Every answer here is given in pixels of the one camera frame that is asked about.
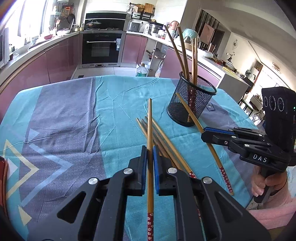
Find bamboo chopstick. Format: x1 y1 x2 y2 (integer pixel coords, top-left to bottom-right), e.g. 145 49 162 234
191 38 196 85
176 93 234 196
136 118 183 170
164 25 187 79
177 25 190 81
152 118 197 179
147 98 154 240
195 38 198 85

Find pink sleeved forearm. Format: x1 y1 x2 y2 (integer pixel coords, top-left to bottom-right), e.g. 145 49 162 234
249 184 295 230

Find person's right hand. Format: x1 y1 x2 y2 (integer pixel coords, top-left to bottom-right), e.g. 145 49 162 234
251 166 287 197

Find black mesh utensil cup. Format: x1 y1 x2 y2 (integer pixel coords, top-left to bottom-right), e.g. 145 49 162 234
166 72 217 127

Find teal grey patterned tablecloth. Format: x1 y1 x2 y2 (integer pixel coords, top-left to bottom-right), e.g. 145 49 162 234
0 75 260 241

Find plastic oil bottle on floor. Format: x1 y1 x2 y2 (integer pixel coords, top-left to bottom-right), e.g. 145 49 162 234
135 63 149 77

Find black smartphone orange case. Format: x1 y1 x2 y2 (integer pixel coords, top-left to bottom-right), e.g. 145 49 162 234
0 156 9 214

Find teal mesh food cover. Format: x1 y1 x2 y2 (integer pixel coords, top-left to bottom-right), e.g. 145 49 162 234
182 28 200 44

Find pink lower cabinets right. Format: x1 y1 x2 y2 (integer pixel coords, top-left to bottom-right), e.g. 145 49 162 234
120 32 225 87

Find pink cabinets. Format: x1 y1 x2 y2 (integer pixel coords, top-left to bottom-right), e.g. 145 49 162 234
120 32 225 87
1 32 82 118

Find pink electric kettle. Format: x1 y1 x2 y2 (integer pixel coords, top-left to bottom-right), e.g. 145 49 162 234
168 21 179 38

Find black built-in oven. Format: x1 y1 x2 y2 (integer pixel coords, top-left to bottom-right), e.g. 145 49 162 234
79 30 126 69

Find pink lower cabinets left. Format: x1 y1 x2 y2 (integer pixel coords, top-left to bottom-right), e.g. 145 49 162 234
1 32 82 118

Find black range hood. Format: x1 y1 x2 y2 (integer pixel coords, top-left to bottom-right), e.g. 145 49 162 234
84 11 131 31

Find silver microwave oven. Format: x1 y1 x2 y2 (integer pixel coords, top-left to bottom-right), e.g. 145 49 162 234
0 28 10 68

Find black camera box three lenses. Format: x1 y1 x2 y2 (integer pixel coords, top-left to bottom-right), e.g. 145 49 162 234
261 86 295 153

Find black wall shelf rack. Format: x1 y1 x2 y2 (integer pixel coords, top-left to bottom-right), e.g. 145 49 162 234
127 3 156 21

